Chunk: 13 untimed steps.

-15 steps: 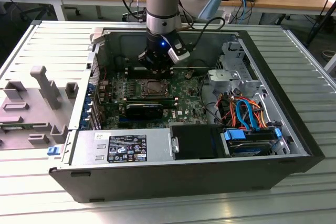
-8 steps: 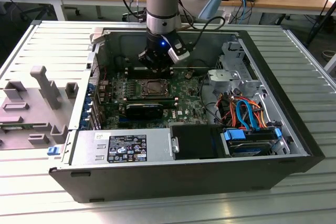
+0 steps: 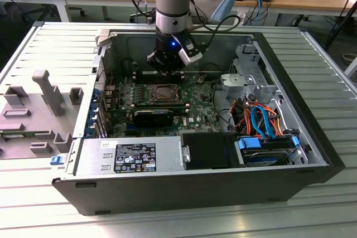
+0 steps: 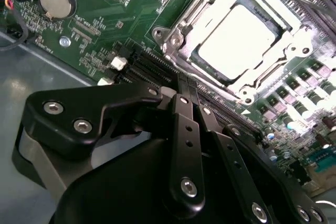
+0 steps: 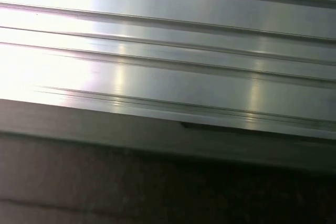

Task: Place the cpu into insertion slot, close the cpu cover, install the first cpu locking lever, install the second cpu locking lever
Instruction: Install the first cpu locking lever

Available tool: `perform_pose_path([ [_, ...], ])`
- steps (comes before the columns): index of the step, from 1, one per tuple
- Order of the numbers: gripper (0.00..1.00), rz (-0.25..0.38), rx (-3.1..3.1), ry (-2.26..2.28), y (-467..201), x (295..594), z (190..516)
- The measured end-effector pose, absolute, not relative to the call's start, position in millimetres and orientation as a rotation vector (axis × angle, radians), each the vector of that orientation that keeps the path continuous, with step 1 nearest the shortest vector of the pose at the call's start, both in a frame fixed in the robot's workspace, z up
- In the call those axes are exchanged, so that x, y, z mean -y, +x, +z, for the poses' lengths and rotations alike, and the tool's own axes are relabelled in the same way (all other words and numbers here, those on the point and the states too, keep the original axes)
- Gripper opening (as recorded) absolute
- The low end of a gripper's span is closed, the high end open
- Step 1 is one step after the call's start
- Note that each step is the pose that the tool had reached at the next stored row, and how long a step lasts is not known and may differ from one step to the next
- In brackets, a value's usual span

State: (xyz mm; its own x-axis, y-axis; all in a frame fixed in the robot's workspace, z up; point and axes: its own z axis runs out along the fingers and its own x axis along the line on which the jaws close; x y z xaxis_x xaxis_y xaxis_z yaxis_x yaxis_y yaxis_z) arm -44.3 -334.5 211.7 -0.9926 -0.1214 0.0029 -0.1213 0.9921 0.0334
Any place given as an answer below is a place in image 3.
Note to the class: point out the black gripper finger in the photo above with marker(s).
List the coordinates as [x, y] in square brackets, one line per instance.
[174, 69]
[156, 61]

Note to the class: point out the silver CPU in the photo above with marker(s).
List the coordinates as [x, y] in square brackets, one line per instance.
[164, 92]

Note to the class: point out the black RAM slot bank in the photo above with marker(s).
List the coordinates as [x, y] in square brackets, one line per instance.
[159, 107]
[150, 77]

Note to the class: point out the CPU socket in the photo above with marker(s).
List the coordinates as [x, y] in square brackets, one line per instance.
[153, 99]

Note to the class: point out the blue expansion slot latches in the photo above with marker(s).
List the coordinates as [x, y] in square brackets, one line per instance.
[95, 95]

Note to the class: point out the green motherboard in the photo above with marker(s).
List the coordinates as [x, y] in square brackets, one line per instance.
[200, 109]

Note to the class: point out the black graphics card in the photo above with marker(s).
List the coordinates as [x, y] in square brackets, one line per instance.
[152, 119]

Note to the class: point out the silver drive cage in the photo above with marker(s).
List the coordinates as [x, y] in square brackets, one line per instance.
[237, 80]

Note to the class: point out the white power strip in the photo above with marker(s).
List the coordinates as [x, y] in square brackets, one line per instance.
[240, 19]

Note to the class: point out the blue disk carrier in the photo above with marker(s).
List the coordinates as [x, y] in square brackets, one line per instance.
[249, 143]

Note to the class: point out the grey power supply unit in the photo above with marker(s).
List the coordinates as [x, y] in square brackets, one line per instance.
[92, 157]

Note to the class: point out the black open PC case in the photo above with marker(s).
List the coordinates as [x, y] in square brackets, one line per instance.
[167, 193]

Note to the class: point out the silver hard disk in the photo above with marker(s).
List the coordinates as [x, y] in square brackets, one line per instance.
[262, 160]

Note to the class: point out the grey parts rack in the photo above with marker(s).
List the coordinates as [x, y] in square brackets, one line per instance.
[42, 126]

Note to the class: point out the small blue case latch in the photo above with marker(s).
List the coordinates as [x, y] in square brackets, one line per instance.
[57, 160]

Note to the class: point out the green RAM stick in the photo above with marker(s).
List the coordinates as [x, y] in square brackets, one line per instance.
[16, 135]

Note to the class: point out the black tripod stand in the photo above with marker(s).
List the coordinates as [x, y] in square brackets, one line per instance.
[338, 30]

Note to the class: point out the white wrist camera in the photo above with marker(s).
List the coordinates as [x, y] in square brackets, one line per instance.
[190, 57]

